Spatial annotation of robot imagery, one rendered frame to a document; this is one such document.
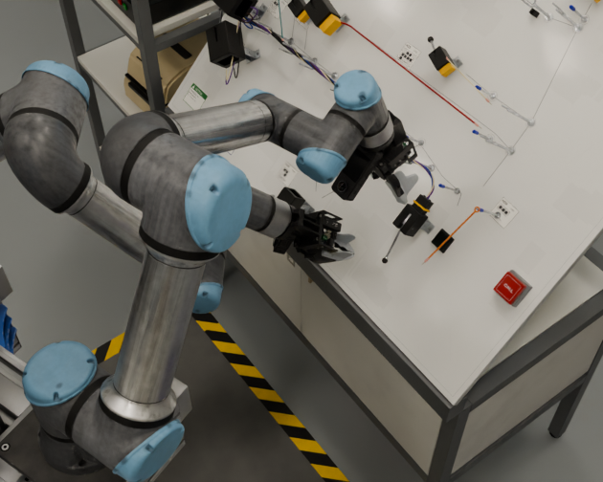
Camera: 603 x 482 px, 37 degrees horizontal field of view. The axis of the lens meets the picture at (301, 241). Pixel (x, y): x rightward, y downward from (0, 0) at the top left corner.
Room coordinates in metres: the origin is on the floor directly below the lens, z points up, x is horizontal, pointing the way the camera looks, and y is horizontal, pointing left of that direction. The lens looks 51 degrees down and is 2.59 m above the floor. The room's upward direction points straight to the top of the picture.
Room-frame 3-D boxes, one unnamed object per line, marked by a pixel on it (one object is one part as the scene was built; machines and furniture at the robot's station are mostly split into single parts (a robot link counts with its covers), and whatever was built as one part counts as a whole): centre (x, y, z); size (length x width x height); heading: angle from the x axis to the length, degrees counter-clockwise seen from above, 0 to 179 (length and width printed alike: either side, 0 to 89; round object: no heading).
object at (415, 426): (1.21, -0.17, 0.60); 0.55 x 0.03 x 0.39; 37
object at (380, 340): (1.42, 0.01, 0.83); 1.18 x 0.06 x 0.06; 37
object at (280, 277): (1.66, 0.16, 0.60); 0.55 x 0.02 x 0.39; 37
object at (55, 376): (0.72, 0.37, 1.33); 0.13 x 0.12 x 0.14; 54
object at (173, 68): (2.17, 0.38, 0.76); 0.30 x 0.21 x 0.20; 130
